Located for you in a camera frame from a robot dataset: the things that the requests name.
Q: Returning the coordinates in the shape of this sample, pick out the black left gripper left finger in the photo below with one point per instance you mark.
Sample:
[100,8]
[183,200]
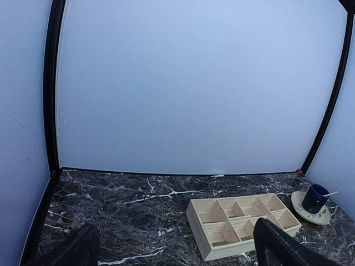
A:
[81,247]

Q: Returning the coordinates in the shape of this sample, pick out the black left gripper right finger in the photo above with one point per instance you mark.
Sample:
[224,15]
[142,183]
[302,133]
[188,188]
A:
[275,247]

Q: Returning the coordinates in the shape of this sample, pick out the wooden compartment tray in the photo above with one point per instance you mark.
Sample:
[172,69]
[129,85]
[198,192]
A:
[223,227]

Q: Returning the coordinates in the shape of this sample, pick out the cream saucer plate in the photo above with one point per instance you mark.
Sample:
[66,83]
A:
[322,218]

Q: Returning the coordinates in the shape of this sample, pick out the dark blue mug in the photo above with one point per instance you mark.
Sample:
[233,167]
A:
[315,198]

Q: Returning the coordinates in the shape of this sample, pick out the wooden stirrer stick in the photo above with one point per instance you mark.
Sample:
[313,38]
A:
[329,194]

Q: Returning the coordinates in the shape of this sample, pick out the black left frame post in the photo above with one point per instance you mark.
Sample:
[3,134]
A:
[49,83]

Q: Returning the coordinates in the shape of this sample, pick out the black frame post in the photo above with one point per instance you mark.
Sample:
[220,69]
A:
[49,83]
[348,6]

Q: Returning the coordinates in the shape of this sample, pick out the black right frame post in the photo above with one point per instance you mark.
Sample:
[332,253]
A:
[348,6]

